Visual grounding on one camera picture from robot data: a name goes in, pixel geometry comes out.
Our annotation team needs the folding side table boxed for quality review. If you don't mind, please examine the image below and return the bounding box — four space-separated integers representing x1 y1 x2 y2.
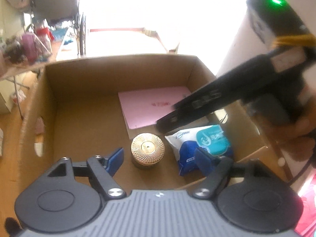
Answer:
0 27 70 119

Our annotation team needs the pink notebook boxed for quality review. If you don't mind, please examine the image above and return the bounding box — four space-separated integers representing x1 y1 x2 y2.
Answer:
118 86 192 129

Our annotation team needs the magenta bottle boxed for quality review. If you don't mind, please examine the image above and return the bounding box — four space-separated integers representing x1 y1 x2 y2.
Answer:
22 33 37 62

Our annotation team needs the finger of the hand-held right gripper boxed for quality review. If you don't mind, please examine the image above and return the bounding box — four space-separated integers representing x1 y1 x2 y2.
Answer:
155 96 200 132

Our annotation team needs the black wheelchair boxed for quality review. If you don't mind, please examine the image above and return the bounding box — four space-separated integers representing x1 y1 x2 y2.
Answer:
23 0 87 57

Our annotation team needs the person's right hand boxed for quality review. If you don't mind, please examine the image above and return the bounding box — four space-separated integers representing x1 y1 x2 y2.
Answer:
276 114 316 162

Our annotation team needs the gold lidded jar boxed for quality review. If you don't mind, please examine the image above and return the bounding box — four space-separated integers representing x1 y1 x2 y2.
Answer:
130 133 165 170

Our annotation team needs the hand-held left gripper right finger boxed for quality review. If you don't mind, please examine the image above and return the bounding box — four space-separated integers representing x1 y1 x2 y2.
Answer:
192 148 268 199

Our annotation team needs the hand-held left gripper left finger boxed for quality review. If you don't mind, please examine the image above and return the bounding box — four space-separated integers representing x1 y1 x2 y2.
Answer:
47 148 127 199

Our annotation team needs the blue wet wipes pack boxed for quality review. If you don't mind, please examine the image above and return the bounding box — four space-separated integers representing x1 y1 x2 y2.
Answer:
165 125 234 176

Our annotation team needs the brown cardboard box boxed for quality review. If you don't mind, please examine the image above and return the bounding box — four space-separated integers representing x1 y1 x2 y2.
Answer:
18 54 289 190

